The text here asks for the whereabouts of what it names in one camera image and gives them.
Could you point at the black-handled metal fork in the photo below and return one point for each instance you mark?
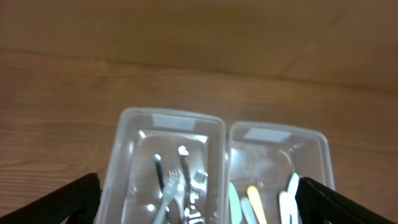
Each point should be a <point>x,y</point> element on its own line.
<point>158,167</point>

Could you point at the long silver metal fork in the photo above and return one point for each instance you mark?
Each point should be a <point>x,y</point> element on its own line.
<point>197,189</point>

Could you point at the thick white plastic fork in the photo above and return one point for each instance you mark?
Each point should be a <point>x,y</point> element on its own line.
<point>169,192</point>

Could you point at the short silver metal fork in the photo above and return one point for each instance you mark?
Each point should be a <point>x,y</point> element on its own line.
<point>183,158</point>

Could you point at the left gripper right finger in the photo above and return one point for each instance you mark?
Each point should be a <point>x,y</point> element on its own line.
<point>318,204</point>

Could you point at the left clear plastic container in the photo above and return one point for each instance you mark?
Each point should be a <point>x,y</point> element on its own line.
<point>132,191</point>

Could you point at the clear plastic container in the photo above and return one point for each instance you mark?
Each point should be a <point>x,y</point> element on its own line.
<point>266,155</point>
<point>132,191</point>

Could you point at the cream plastic knife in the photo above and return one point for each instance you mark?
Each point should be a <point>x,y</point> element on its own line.
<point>286,206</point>

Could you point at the white plastic knife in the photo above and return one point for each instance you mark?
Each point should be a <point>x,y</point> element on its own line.
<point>292,190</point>

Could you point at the right clear plastic container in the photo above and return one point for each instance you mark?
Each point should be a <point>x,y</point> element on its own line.
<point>266,155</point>

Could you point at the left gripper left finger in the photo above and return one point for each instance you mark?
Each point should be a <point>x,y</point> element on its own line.
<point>76,202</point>

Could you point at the yellow plastic knife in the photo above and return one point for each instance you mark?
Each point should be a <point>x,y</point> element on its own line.
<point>256,203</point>

